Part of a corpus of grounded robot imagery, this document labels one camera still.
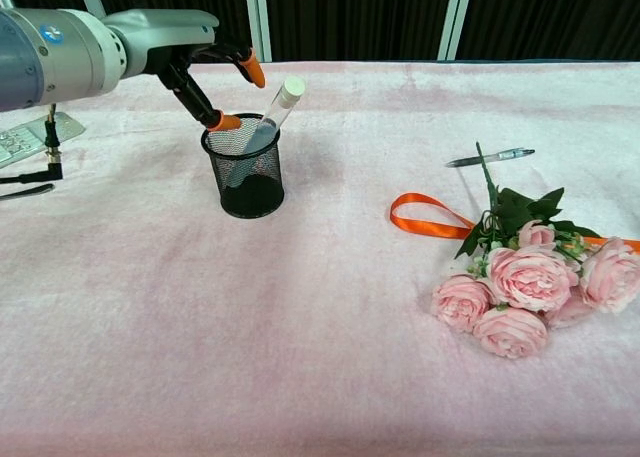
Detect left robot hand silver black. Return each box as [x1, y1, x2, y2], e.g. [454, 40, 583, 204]
[102, 8, 267, 132]

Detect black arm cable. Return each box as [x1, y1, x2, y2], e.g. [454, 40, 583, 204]
[0, 103, 65, 186]

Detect pink artificial rose bouquet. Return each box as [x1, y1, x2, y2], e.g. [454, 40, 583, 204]
[430, 140, 640, 361]

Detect clear ballpoint pen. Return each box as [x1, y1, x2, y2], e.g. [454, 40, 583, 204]
[444, 148, 536, 169]

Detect orange satin ribbon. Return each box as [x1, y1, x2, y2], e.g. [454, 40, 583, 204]
[389, 192, 640, 253]

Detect clear plastic blister pack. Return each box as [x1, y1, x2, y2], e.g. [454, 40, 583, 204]
[0, 110, 86, 171]

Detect pink plush tablecloth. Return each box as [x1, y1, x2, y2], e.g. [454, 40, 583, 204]
[0, 59, 640, 457]

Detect black mesh pen cup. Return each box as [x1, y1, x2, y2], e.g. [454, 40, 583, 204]
[201, 113, 287, 219]

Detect clear tube with white cap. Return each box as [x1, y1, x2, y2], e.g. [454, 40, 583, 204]
[223, 75, 307, 189]

